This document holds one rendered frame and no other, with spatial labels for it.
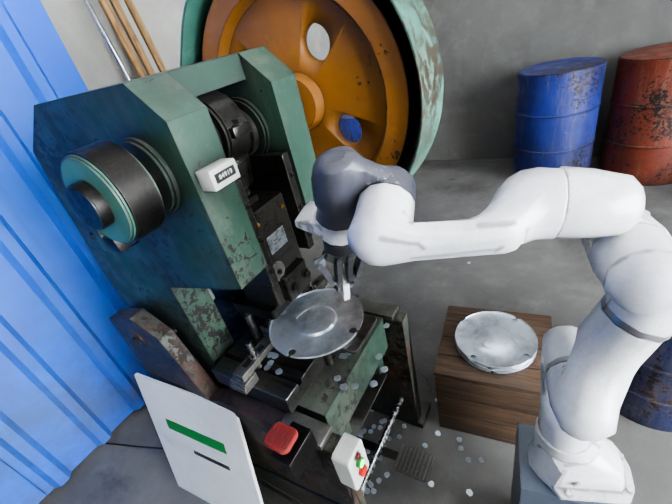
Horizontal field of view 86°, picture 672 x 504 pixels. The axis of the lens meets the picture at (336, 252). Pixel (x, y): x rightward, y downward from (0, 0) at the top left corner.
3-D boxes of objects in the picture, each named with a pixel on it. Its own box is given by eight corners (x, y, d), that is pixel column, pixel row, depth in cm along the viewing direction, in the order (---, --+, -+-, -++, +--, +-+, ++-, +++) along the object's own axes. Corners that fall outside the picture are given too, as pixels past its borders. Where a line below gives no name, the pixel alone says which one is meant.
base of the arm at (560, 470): (620, 438, 95) (632, 406, 87) (643, 519, 80) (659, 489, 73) (524, 422, 103) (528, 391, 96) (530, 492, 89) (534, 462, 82)
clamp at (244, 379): (281, 350, 112) (271, 327, 107) (246, 395, 100) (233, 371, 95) (267, 346, 115) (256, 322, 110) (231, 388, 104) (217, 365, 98)
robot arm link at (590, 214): (741, 189, 44) (675, 142, 57) (575, 185, 48) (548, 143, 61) (671, 304, 55) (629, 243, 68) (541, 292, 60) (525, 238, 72)
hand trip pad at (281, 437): (307, 447, 86) (299, 429, 82) (293, 471, 82) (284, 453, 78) (285, 436, 90) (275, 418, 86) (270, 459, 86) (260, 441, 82)
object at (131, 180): (207, 233, 76) (157, 126, 64) (163, 265, 68) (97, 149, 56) (145, 226, 87) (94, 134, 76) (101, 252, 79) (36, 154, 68)
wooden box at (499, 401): (543, 371, 164) (551, 315, 146) (547, 453, 136) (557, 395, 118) (452, 357, 181) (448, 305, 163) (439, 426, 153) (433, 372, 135)
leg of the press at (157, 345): (384, 537, 125) (325, 365, 78) (370, 576, 117) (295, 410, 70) (207, 438, 173) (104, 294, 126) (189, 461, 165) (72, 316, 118)
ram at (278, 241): (320, 277, 108) (293, 186, 93) (292, 310, 98) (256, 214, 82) (276, 269, 117) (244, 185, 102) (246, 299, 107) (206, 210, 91)
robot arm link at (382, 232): (560, 152, 55) (360, 152, 63) (585, 244, 44) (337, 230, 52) (540, 205, 63) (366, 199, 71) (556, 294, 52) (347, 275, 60)
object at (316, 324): (303, 284, 126) (303, 282, 126) (379, 298, 111) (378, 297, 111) (250, 344, 106) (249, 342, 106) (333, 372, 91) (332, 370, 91)
